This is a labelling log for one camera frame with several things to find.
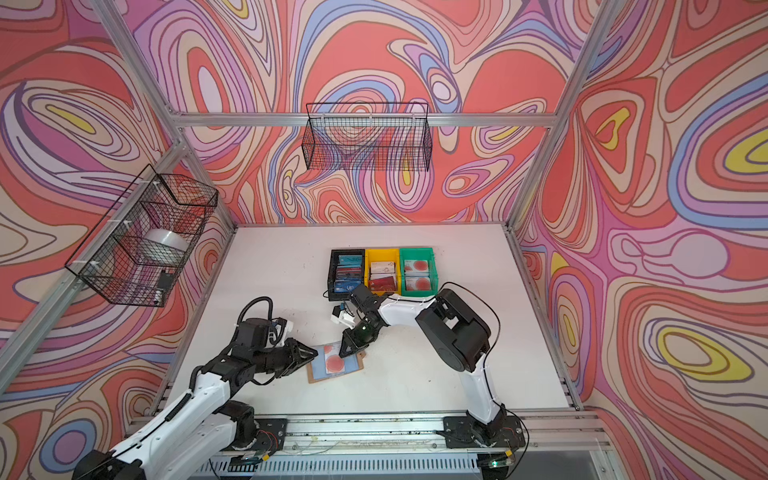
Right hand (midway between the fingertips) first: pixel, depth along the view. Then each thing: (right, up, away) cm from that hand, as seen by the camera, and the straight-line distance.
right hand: (347, 359), depth 86 cm
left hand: (-7, +4, -6) cm, 10 cm away
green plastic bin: (+22, +24, +16) cm, 37 cm away
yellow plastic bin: (+10, +25, +18) cm, 32 cm away
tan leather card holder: (-8, -2, -4) cm, 9 cm away
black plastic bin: (-3, +25, +16) cm, 30 cm away
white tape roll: (-42, +33, -16) cm, 55 cm away
